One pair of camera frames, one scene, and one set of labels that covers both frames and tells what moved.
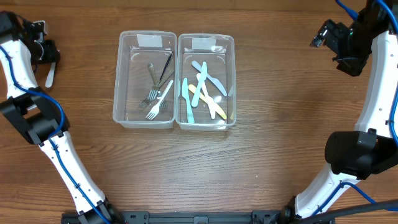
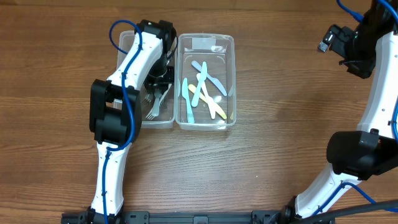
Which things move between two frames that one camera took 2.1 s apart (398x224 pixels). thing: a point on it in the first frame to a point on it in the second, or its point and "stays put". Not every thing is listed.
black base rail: [145, 217] stays put
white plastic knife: [210, 101] stays put
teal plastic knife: [185, 92] stays put
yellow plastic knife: [203, 96] stays put
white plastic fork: [153, 113] to [163, 102]
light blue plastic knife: [203, 78] stays put
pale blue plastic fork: [51, 75] to [155, 111]
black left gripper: [50, 55] to [158, 83]
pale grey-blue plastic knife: [212, 79] stays put
